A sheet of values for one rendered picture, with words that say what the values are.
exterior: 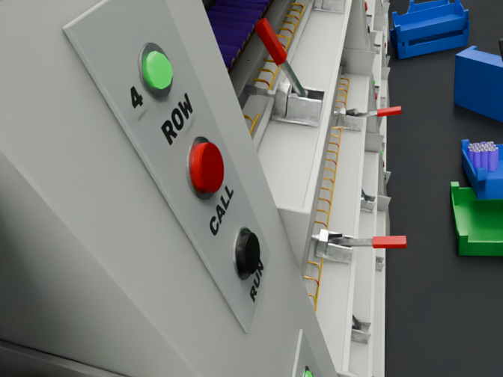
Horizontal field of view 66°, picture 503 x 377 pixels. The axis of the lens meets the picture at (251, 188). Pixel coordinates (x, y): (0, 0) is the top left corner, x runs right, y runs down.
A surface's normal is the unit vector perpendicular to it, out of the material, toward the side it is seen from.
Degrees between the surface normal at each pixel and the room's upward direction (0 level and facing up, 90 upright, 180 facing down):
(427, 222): 0
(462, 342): 0
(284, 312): 90
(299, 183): 19
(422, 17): 90
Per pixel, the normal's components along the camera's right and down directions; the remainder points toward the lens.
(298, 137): 0.03, -0.71
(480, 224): -0.29, -0.73
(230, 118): 0.92, -0.05
